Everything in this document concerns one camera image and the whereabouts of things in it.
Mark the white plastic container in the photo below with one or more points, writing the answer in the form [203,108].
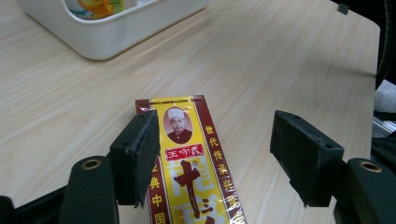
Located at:
[124,34]

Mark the yellow spouted sauce pouch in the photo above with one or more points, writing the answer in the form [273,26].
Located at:
[99,7]

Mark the grey table edge clip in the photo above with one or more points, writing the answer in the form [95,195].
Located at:
[343,8]

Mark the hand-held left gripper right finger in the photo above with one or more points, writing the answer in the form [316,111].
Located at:
[306,158]

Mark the yellow and red spice box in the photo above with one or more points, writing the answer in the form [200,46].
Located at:
[193,174]

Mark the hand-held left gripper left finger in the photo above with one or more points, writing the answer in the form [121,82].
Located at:
[137,155]

